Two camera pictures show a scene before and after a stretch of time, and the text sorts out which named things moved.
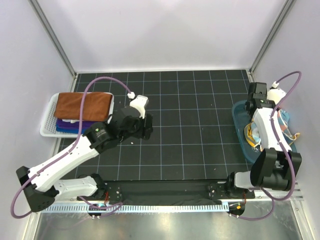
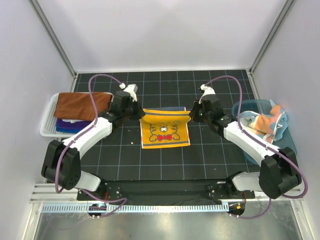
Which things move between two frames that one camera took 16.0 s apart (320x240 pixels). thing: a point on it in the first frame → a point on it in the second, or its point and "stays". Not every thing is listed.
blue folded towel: (74, 130) stays
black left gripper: (145, 131) → (139, 112)
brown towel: (97, 107) stays
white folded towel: (71, 121) stays
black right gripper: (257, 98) → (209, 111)
